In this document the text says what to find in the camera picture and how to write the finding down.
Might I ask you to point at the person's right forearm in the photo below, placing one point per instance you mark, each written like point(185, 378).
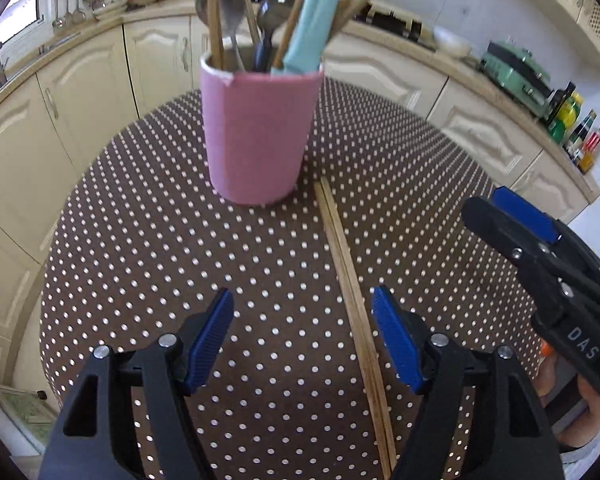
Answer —
point(595, 460)

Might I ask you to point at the black gas stove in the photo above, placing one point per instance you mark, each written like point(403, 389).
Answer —
point(390, 22)

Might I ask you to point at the green patterned box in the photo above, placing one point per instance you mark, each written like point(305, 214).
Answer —
point(22, 412)

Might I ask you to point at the wooden chopsticks pair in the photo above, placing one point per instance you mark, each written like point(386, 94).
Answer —
point(356, 310)

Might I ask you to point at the brown polka dot tablecloth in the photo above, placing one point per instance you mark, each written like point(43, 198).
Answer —
point(155, 235)

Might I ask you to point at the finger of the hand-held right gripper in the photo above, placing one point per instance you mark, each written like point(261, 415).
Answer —
point(500, 232)
point(527, 212)

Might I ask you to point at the white bowl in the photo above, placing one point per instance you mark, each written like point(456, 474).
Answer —
point(452, 42)

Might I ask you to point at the green countertop appliance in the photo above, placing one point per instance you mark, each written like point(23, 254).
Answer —
point(517, 72)

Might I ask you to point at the dark sauce bottle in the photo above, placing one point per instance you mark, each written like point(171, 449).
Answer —
point(580, 135)

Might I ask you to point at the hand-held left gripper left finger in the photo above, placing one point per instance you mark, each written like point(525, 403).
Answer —
point(212, 340)

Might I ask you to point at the person's right hand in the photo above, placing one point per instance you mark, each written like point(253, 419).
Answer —
point(592, 420)

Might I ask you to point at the window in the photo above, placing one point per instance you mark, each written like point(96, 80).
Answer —
point(25, 10)

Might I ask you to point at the pink cup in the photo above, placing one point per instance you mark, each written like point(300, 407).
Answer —
point(255, 135)

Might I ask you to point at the red-topped bottle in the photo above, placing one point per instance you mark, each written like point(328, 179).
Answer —
point(592, 152)

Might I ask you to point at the cream base cabinets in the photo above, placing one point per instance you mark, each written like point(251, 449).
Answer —
point(80, 85)

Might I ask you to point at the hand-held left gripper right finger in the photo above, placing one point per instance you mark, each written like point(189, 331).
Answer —
point(397, 340)

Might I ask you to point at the green bottle yellow cap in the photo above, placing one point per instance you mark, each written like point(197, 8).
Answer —
point(569, 120)

